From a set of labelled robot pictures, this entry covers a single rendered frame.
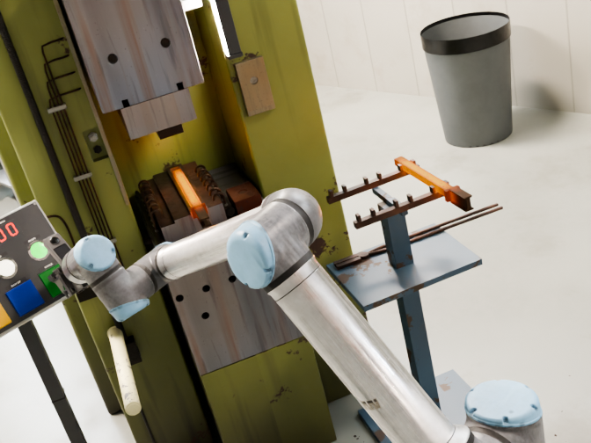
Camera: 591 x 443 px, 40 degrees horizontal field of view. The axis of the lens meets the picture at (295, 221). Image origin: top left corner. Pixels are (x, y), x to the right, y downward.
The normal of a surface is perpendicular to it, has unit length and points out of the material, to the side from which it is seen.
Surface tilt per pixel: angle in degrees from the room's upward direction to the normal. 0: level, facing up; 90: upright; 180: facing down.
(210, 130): 90
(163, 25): 90
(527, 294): 0
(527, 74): 90
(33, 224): 60
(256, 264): 84
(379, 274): 0
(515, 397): 5
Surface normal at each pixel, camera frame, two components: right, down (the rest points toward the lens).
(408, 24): -0.70, 0.46
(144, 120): 0.31, 0.37
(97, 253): 0.42, -0.33
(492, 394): -0.17, -0.91
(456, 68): -0.42, 0.56
